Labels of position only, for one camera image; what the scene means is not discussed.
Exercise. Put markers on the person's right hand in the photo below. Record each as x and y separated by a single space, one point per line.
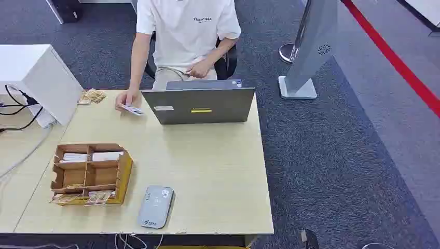
128 97

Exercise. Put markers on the black office chair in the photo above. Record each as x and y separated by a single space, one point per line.
227 65

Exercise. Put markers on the white cabinet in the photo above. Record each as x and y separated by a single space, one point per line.
41 75

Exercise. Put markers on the white card stack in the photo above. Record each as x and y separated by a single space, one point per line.
75 157
107 156

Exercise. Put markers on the white furniture edge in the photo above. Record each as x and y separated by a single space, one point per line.
426 13

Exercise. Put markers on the grey card reader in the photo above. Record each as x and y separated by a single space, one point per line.
156 207

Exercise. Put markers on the wooden card box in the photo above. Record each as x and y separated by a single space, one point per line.
120 178

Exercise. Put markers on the person's left hand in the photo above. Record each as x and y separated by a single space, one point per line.
200 69

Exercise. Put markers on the grey laptop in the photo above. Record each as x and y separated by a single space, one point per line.
202 106

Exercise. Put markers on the brown printed card stack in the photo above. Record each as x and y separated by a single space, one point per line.
65 199
99 198

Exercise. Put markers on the dark cabinet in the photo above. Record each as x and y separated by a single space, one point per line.
67 10

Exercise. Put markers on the red barrier belt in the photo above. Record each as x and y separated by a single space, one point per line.
395 62

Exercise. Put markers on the stack of brown cards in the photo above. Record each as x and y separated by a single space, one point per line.
93 96

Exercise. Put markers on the robot's black foot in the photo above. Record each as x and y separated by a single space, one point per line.
310 240

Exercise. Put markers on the grey kiosk stand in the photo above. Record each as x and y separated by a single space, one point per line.
311 44

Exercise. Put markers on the chrome stanchion post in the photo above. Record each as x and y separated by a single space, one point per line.
287 52

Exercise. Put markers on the person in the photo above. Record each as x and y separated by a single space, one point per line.
185 31

